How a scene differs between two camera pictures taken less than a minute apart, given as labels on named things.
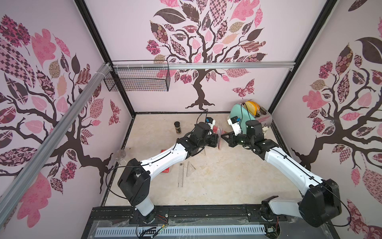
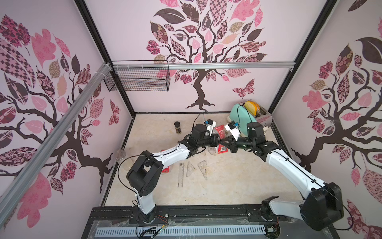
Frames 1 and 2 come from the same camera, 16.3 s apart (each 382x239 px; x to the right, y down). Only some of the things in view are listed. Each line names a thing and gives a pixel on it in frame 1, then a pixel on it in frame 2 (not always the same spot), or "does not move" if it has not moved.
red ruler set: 167,170 does not move
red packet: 219,137 → 222,149
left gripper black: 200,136 does not move
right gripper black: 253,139 does not move
